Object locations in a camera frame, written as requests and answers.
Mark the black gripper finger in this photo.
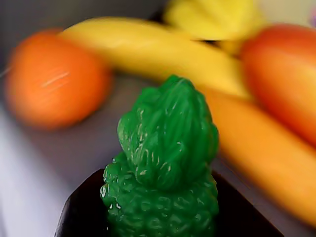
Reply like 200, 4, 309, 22
55, 167, 110, 237
212, 169, 285, 237

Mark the green toy pineapple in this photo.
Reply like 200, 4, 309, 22
100, 75, 220, 237

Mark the orange toy carrot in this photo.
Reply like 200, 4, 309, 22
203, 88, 316, 229

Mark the orange toy fruit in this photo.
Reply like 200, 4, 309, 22
4, 28, 112, 131

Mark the red yellow toy mango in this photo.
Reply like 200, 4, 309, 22
238, 23, 316, 149

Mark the yellow toy banana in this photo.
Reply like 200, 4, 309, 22
58, 16, 252, 100

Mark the yellow toy fruit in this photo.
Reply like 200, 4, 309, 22
163, 0, 264, 42

